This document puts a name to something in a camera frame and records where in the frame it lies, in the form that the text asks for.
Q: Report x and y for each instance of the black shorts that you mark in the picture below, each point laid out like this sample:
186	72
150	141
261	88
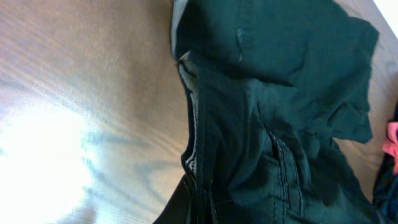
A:
271	86

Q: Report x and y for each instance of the red garment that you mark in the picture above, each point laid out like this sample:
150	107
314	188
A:
390	144

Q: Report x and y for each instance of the navy blue garment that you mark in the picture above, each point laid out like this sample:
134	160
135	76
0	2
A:
385	187

